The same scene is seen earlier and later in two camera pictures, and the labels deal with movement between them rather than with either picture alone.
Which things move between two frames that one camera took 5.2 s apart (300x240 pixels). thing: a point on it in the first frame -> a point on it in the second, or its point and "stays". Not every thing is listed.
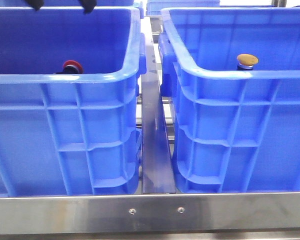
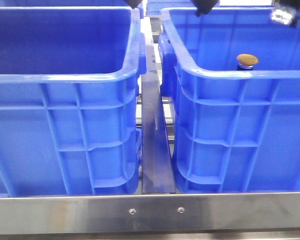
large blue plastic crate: [236, 131] stays
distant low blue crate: [154, 7] stays
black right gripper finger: [36, 4] -> [133, 4]
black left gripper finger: [88, 5] -> [204, 6]
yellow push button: [246, 62] stays
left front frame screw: [132, 211] stays
